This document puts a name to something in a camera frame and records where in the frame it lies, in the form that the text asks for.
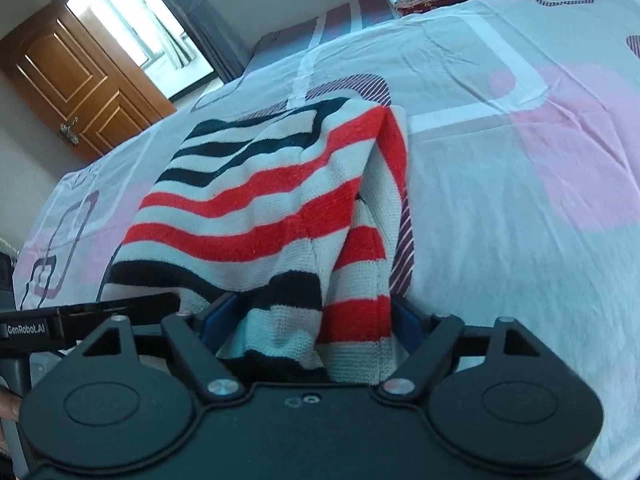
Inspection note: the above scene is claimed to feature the red black striped white sweater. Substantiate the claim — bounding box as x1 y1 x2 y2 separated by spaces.
102 97 416 386

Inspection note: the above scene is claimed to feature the grey curtain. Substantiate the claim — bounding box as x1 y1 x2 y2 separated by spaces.
127 0 257 84

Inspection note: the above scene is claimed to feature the person's left hand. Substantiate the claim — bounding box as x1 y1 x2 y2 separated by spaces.
0 389 24 422

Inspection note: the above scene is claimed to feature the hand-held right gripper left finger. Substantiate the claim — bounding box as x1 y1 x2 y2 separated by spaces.
80 294 247 402

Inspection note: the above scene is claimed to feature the brown wooden door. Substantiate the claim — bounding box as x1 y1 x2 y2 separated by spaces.
0 1 177 163

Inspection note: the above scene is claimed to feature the bright side window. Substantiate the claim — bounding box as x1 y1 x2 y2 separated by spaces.
66 0 217 102

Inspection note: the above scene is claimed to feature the bed with patterned sheet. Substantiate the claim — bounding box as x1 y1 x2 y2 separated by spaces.
12 0 640 471

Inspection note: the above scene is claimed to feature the purple striped bed sheet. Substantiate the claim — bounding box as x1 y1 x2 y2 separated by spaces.
252 0 401 58

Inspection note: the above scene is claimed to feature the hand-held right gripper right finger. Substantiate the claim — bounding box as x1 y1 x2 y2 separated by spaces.
376 296 546 402

